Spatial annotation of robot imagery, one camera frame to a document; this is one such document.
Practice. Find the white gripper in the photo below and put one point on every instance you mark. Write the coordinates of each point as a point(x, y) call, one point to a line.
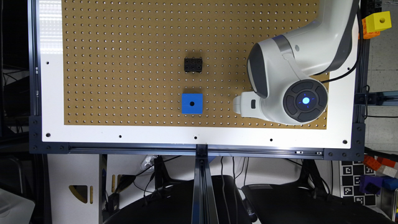
point(248, 105)

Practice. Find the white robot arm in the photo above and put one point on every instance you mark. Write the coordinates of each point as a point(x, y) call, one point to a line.
point(281, 69)

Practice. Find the blue cube block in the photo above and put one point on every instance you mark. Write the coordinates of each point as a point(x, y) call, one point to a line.
point(192, 103)

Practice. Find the black six-cell block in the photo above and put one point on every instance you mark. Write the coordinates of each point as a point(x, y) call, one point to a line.
point(193, 65)

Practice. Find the orange block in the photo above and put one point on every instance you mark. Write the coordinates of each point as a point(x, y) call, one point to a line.
point(366, 34)

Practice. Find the purple block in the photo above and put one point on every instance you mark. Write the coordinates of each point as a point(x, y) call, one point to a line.
point(369, 184)

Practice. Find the yellow cube block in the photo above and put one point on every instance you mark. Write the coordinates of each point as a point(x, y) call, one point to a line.
point(378, 21)

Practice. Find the black chair right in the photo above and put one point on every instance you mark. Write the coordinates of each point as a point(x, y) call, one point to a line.
point(287, 204)

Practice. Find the black chair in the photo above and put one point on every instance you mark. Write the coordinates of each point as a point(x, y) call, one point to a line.
point(287, 204)
point(176, 207)

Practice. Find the black white fiducial marker board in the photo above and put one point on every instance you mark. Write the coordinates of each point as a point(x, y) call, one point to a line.
point(350, 173)

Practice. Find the black chair left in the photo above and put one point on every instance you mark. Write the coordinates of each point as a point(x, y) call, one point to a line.
point(176, 207)

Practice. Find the brown pegboard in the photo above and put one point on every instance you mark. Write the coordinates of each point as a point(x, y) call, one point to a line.
point(123, 60)

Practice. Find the orange red blocks pile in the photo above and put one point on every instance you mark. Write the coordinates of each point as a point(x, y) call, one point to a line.
point(381, 165)

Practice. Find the white cabinet panel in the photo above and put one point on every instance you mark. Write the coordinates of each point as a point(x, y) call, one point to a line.
point(75, 188)

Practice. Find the black aluminium table frame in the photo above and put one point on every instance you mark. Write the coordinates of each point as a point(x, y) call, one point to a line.
point(342, 141)

